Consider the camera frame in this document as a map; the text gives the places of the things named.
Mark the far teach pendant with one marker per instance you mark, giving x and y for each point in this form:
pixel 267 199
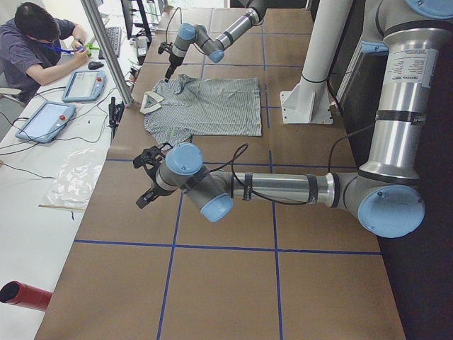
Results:
pixel 84 86

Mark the seated person dark shirt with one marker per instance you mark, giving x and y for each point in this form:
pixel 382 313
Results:
pixel 38 49

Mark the red cylinder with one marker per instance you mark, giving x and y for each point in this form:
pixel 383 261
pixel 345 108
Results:
pixel 27 296

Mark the near teach pendant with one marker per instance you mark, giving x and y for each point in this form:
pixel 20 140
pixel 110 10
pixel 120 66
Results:
pixel 47 122

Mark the black keyboard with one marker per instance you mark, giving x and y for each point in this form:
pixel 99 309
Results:
pixel 114 38

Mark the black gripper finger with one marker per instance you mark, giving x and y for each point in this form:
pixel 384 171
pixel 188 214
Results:
pixel 146 198
pixel 169 73

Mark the white pedestal base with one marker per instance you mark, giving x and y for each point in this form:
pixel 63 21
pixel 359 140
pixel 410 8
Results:
pixel 306 103

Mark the black computer mouse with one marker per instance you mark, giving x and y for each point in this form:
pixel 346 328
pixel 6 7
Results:
pixel 93 65

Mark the striped polo shirt white collar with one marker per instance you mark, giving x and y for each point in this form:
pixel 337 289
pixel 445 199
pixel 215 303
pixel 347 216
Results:
pixel 192 106

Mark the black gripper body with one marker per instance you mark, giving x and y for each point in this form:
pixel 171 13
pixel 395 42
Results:
pixel 152 185
pixel 173 64

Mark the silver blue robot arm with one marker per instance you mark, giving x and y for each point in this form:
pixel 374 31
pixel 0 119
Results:
pixel 197 35
pixel 382 194

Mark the clear plastic bag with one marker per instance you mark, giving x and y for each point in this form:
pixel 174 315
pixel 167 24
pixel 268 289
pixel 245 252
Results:
pixel 76 180

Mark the black clamp tool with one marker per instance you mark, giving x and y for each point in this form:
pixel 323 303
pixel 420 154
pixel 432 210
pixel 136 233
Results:
pixel 115 111

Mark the teach pendant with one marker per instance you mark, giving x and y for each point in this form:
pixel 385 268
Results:
pixel 47 122
pixel 84 86

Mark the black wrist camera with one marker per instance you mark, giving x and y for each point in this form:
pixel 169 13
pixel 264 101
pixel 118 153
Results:
pixel 165 47
pixel 151 157

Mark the aluminium frame post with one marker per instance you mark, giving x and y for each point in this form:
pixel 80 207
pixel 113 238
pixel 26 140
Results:
pixel 96 23

